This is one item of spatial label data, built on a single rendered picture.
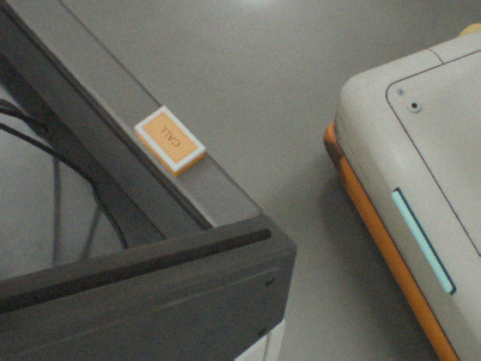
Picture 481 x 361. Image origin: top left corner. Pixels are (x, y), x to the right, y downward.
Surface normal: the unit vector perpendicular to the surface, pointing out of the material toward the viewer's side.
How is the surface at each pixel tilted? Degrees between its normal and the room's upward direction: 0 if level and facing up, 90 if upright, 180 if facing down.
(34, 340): 90
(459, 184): 0
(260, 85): 0
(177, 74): 0
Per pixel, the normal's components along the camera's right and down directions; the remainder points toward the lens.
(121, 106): 0.04, -0.47
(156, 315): 0.66, 0.68
